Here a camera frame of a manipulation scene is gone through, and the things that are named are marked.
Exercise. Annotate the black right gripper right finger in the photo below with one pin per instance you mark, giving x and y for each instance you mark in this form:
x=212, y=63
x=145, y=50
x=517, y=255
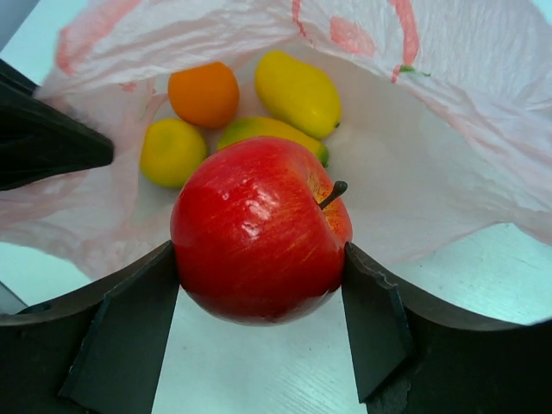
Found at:
x=415, y=353

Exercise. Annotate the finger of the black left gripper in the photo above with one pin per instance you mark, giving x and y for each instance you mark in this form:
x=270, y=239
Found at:
x=37, y=141

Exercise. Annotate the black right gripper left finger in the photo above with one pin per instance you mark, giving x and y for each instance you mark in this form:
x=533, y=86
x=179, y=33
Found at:
x=98, y=349

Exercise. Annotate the red fake apple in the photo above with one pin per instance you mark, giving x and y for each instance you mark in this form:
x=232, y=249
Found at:
x=259, y=232

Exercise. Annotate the pink plastic bag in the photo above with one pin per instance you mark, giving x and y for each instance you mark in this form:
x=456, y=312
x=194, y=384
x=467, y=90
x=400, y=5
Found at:
x=446, y=123

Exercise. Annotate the round yellow fake fruit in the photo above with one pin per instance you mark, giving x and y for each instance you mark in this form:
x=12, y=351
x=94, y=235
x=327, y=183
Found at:
x=171, y=152

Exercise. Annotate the orange fake orange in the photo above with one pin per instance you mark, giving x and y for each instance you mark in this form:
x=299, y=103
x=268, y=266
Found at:
x=207, y=96

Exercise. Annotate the yellow fake lemon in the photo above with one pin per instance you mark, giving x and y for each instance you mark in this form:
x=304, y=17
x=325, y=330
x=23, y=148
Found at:
x=298, y=93

